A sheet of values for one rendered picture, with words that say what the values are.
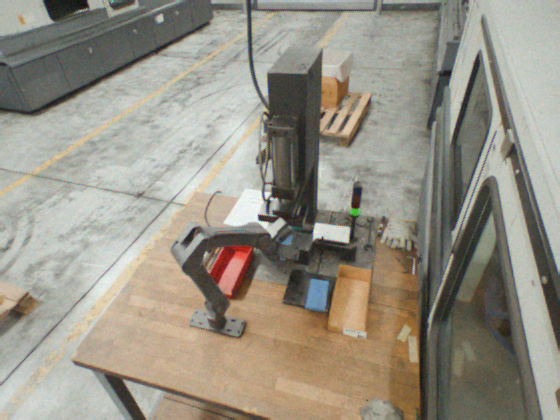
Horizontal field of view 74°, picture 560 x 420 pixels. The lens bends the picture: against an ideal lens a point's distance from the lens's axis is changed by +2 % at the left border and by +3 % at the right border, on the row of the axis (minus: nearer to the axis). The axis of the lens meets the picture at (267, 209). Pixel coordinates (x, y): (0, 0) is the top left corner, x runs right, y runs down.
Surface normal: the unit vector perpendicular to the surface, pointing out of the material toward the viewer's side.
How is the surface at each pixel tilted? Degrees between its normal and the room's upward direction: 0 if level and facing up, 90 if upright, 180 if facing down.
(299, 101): 90
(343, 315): 0
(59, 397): 0
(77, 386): 0
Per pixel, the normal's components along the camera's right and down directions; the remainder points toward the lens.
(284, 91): -0.29, 0.61
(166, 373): -0.06, -0.78
